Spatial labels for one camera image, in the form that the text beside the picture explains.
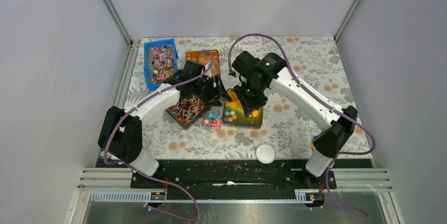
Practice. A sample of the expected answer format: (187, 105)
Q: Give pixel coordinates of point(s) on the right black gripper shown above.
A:
(249, 105)

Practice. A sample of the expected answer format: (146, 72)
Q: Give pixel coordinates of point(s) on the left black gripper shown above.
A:
(212, 98)

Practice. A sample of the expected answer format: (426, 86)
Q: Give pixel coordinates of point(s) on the orange plastic scoop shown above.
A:
(236, 105)

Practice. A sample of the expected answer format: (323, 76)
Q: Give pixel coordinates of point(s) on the clear plastic jar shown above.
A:
(212, 122)

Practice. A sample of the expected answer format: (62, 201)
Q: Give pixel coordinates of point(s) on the white jar lid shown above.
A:
(265, 153)

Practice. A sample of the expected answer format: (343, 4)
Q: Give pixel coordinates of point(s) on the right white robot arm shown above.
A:
(336, 123)

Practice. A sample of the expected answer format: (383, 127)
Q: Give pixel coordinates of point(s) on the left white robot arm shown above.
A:
(121, 133)

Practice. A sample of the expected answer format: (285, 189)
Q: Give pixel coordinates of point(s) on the tin of star candies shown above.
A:
(237, 119)

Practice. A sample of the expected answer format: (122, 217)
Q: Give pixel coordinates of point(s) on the floral table mat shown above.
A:
(285, 126)

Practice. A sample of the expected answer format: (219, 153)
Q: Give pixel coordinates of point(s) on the tin of orange gummies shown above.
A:
(205, 58)

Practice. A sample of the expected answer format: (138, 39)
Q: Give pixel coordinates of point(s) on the tin of lollipops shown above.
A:
(188, 111)

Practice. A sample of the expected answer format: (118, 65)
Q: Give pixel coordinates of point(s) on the blue plastic candy bin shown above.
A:
(160, 62)

